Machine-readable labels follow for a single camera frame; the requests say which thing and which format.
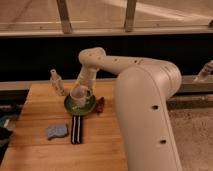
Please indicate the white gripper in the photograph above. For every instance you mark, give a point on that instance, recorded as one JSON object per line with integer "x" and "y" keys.
{"x": 86, "y": 77}

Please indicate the white ceramic cup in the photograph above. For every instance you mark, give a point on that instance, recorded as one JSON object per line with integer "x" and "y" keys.
{"x": 80, "y": 96}

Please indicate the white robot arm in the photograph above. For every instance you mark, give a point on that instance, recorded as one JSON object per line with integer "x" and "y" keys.
{"x": 141, "y": 90}

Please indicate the green ceramic bowl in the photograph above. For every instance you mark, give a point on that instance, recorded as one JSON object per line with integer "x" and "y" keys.
{"x": 73, "y": 109}

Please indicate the small glass bottle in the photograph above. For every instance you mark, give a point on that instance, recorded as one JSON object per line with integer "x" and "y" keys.
{"x": 57, "y": 83}

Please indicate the black striped rectangular object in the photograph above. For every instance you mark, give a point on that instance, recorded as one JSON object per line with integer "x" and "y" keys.
{"x": 76, "y": 130}

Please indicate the blue sponge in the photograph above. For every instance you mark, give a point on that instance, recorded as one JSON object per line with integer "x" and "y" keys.
{"x": 56, "y": 131}

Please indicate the dark items at left edge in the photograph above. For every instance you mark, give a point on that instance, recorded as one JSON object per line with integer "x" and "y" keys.
{"x": 7, "y": 116}

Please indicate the white object at right edge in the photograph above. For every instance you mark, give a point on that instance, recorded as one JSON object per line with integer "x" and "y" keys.
{"x": 204, "y": 72}

